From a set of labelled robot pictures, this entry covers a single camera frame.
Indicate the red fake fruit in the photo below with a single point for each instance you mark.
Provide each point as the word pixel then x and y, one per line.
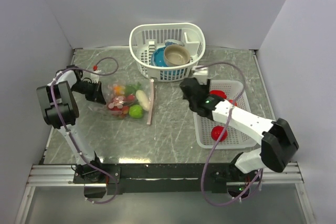
pixel 216 132

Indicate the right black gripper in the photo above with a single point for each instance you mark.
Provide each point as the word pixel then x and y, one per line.
pixel 206 87

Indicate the red fake bell pepper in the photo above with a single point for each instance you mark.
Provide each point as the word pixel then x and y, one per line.
pixel 219 93

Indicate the blue dotted plate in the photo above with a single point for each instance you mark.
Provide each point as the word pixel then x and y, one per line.
pixel 157 58

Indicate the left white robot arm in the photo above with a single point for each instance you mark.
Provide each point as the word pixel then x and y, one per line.
pixel 60 110

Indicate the beige ceramic bowl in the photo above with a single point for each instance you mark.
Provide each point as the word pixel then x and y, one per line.
pixel 175 55

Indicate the green fake fruit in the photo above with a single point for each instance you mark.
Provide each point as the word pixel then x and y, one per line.
pixel 136 111

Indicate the clear zip top bag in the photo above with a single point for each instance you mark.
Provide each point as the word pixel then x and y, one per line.
pixel 130 88

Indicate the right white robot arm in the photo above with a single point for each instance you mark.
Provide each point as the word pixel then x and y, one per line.
pixel 277 142

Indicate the white blue floral cup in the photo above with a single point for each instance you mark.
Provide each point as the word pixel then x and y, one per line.
pixel 169 42

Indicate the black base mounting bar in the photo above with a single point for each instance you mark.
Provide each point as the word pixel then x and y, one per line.
pixel 164 178

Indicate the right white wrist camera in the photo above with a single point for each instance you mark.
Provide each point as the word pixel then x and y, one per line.
pixel 200 74

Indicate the orange green fake mango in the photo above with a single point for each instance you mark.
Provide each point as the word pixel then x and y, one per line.
pixel 118 90

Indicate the white fake radish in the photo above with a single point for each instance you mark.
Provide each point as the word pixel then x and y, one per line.
pixel 143 100

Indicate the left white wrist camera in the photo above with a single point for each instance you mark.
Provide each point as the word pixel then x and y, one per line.
pixel 95 76

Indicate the white oval dish basket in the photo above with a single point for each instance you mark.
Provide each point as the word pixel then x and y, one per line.
pixel 145 39

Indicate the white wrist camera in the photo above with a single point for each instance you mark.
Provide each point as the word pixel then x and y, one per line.
pixel 95 76
pixel 200 74

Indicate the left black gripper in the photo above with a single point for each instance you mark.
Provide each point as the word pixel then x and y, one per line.
pixel 97 95

